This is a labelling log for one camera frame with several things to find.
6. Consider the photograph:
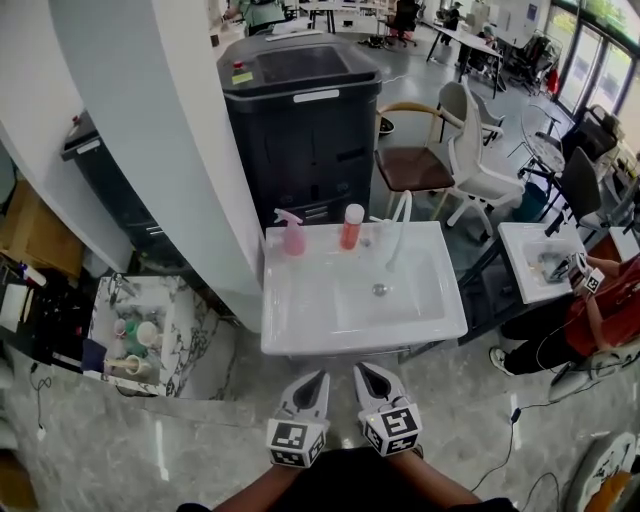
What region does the wire frame chair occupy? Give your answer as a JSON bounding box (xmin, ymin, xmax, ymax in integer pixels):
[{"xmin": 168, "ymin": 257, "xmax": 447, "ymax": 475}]
[{"xmin": 519, "ymin": 104, "xmax": 566, "ymax": 174}]

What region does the person's black clothing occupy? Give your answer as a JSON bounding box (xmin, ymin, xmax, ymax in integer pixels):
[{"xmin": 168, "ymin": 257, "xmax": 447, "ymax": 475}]
[{"xmin": 177, "ymin": 447, "xmax": 521, "ymax": 512}]

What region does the brown wooden chair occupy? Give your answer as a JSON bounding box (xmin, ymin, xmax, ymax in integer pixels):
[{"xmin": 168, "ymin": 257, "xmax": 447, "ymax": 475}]
[{"xmin": 373, "ymin": 102, "xmax": 456, "ymax": 221}]

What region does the white faucet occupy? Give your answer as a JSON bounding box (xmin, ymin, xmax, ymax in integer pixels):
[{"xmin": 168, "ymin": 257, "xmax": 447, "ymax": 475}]
[{"xmin": 369, "ymin": 189, "xmax": 414, "ymax": 274}]

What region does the black side table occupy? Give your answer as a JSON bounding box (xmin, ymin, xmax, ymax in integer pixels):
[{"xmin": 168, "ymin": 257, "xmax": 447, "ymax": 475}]
[{"xmin": 0, "ymin": 259, "xmax": 96, "ymax": 374}]

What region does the long white desk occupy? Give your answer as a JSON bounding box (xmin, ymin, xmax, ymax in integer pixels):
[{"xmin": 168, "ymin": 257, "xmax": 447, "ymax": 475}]
[{"xmin": 427, "ymin": 24, "xmax": 504, "ymax": 99}]

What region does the chrome faucet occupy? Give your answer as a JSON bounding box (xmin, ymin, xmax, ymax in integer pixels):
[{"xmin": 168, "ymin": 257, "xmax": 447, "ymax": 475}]
[{"xmin": 109, "ymin": 272, "xmax": 132, "ymax": 306}]

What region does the white washbasin table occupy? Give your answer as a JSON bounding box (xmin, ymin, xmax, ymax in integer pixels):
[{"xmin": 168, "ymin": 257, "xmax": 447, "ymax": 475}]
[{"xmin": 259, "ymin": 221, "xmax": 469, "ymax": 364}]

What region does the black frame washbasin stand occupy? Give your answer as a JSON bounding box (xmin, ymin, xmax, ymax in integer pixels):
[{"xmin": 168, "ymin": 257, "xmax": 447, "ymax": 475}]
[{"xmin": 457, "ymin": 221, "xmax": 589, "ymax": 346}]

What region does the cardboard box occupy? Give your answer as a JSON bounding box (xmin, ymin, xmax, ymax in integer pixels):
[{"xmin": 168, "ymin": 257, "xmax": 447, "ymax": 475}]
[{"xmin": 0, "ymin": 179, "xmax": 84, "ymax": 279}]

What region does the pink spray bottle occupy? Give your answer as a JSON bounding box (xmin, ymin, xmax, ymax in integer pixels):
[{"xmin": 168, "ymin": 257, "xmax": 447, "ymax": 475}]
[{"xmin": 273, "ymin": 208, "xmax": 307, "ymax": 258}]

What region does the white cup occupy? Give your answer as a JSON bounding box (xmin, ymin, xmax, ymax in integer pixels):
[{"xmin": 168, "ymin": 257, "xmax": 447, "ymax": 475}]
[{"xmin": 135, "ymin": 321, "xmax": 160, "ymax": 349}]

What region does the marble-pattern box with items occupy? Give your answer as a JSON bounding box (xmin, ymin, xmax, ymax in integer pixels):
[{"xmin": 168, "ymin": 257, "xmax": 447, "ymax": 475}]
[{"xmin": 87, "ymin": 272, "xmax": 236, "ymax": 401}]

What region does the beige shell chair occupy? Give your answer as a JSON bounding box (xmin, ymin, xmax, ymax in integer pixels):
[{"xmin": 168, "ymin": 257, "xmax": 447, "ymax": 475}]
[{"xmin": 437, "ymin": 81, "xmax": 506, "ymax": 146}]

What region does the grey padded chair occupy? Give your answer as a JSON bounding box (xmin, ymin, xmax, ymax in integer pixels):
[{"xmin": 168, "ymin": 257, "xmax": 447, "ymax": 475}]
[{"xmin": 519, "ymin": 147, "xmax": 609, "ymax": 231}]

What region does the black cable with white plug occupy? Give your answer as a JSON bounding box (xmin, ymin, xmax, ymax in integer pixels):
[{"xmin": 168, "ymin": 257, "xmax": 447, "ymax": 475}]
[{"xmin": 28, "ymin": 362, "xmax": 54, "ymax": 441}]

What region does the person's left forearm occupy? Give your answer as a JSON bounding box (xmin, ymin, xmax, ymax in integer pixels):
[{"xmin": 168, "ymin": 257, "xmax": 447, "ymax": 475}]
[{"xmin": 214, "ymin": 462, "xmax": 296, "ymax": 512}]

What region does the teal bucket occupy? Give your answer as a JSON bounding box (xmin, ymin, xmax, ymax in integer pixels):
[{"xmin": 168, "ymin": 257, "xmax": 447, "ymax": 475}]
[{"xmin": 514, "ymin": 182, "xmax": 549, "ymax": 224}]

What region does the orange bottle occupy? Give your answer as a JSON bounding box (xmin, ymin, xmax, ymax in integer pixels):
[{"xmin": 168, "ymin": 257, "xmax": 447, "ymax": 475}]
[{"xmin": 340, "ymin": 203, "xmax": 364, "ymax": 251}]

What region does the white office chair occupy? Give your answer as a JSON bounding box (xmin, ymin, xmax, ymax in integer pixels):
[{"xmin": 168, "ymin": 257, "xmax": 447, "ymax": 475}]
[{"xmin": 446, "ymin": 74, "xmax": 526, "ymax": 241}]

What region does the large black machine cabinet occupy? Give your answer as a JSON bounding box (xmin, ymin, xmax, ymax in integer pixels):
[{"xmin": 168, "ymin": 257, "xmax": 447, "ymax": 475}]
[{"xmin": 216, "ymin": 35, "xmax": 384, "ymax": 234}]

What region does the person's right forearm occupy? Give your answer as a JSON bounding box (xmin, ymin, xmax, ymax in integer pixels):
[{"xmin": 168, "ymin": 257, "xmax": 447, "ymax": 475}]
[{"xmin": 387, "ymin": 447, "xmax": 481, "ymax": 509}]

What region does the wooden washbasin stand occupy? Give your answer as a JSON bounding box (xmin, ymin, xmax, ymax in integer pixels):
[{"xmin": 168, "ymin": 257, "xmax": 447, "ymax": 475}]
[{"xmin": 607, "ymin": 225, "xmax": 640, "ymax": 264}]

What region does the small black machine cabinet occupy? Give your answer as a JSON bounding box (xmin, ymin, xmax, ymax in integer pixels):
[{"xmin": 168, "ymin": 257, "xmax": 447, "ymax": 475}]
[{"xmin": 60, "ymin": 110, "xmax": 186, "ymax": 271}]

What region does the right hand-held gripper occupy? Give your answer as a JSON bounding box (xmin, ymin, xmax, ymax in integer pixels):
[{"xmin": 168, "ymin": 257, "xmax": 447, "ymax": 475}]
[{"xmin": 353, "ymin": 362, "xmax": 421, "ymax": 457}]

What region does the white bottle with blue cap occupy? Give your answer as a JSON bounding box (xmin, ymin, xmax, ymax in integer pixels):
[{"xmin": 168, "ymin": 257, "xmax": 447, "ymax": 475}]
[{"xmin": 19, "ymin": 263, "xmax": 47, "ymax": 287}]

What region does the black floor cable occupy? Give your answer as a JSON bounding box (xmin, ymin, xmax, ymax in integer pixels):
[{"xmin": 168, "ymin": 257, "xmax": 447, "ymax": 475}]
[{"xmin": 469, "ymin": 407, "xmax": 564, "ymax": 512}]

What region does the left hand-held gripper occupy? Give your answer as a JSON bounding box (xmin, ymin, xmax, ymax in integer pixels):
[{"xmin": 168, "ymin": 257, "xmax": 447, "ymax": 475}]
[{"xmin": 266, "ymin": 370, "xmax": 332, "ymax": 470}]

